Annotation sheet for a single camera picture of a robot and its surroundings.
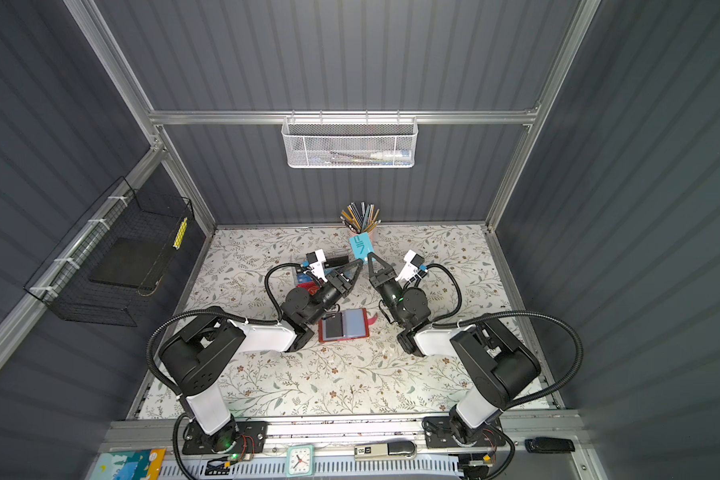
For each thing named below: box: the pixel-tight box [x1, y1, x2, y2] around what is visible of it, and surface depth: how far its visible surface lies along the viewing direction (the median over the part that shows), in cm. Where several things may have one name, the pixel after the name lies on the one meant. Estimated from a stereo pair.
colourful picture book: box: [90, 448, 166, 480], surface depth 71 cm
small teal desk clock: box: [286, 444, 314, 477], surface depth 70 cm
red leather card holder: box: [318, 308, 378, 343], surface depth 93 cm
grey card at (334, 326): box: [326, 312, 344, 338], surface depth 93 cm
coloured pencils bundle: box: [340, 201, 381, 234], surface depth 108 cm
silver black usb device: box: [354, 441, 417, 459], surface depth 70 cm
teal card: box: [349, 232, 374, 262], surface depth 80 cm
